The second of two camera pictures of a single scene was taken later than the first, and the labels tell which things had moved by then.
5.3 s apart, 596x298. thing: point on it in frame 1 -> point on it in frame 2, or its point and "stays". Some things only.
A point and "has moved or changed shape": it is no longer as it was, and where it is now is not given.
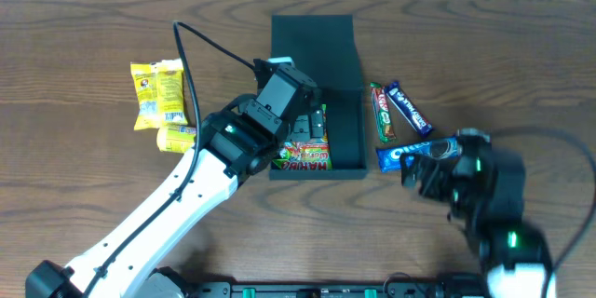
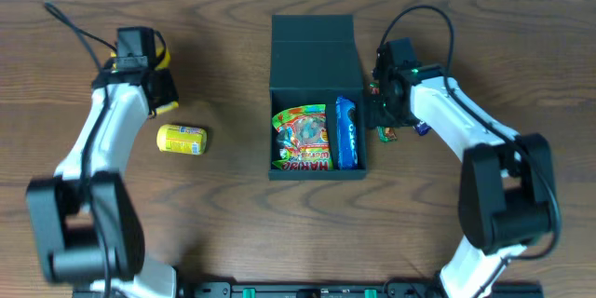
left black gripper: (308, 123) -> (163, 91)
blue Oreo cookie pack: (389, 158) -> (346, 133)
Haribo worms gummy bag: (306, 155) stays
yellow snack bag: (161, 94) has moved or changed shape
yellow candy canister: (176, 139) stays
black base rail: (335, 290) stays
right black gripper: (431, 173) -> (377, 115)
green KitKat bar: (382, 111) stays
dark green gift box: (325, 47) stays
